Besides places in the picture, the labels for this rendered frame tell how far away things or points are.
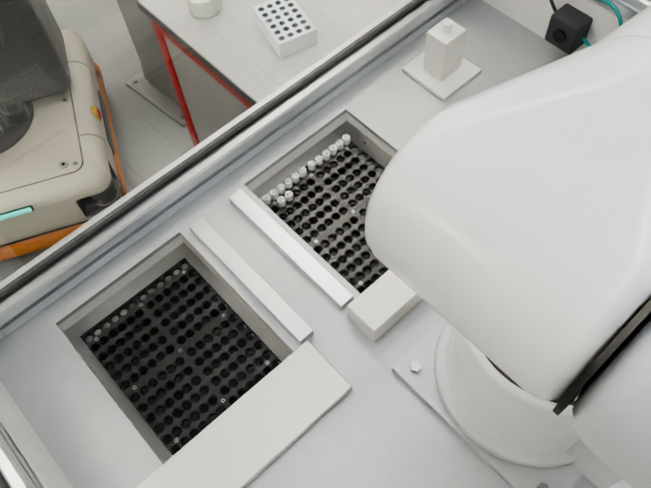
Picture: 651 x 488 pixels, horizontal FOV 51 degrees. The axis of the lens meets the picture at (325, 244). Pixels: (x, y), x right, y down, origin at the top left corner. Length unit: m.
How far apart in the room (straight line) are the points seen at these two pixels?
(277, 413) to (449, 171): 0.56
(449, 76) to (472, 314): 0.82
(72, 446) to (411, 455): 0.40
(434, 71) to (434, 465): 0.58
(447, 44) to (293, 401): 0.55
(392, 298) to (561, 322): 0.57
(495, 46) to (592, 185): 0.88
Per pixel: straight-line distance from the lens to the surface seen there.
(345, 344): 0.86
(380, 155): 1.09
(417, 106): 1.07
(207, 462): 0.82
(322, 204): 1.01
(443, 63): 1.06
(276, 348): 0.98
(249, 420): 0.83
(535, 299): 0.29
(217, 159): 0.97
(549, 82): 0.33
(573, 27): 1.10
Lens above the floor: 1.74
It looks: 60 degrees down
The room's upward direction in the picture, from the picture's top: 6 degrees counter-clockwise
